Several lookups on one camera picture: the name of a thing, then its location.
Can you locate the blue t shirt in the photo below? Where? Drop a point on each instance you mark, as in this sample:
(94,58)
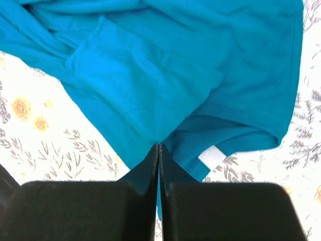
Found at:
(200,77)

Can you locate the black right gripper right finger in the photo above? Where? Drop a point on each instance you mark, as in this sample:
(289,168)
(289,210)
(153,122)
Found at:
(223,211)

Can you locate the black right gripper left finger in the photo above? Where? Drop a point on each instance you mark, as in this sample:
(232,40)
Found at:
(86,210)

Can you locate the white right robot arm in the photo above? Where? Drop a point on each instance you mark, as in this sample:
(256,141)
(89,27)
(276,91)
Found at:
(6,180)

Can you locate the floral table mat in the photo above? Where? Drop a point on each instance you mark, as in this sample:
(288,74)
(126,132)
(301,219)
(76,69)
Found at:
(44,135)

